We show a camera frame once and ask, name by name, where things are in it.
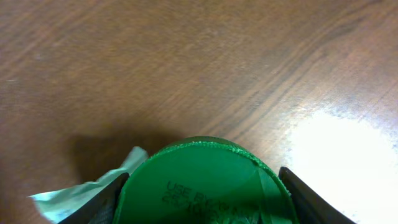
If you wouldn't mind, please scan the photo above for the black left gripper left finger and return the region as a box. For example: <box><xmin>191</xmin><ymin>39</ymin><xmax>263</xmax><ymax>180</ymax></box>
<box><xmin>59</xmin><ymin>172</ymin><xmax>129</xmax><ymax>224</ymax></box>

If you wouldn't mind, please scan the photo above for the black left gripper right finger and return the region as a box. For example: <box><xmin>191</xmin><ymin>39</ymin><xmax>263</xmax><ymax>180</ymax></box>
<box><xmin>278</xmin><ymin>167</ymin><xmax>355</xmax><ymax>224</ymax></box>

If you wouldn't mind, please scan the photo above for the mint green tissue pack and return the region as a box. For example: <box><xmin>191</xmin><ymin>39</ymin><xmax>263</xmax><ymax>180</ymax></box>
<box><xmin>29</xmin><ymin>146</ymin><xmax>149</xmax><ymax>223</ymax></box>

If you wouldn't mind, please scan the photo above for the green capped bottle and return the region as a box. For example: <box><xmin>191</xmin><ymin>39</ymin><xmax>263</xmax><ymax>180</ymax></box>
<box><xmin>113</xmin><ymin>136</ymin><xmax>298</xmax><ymax>224</ymax></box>

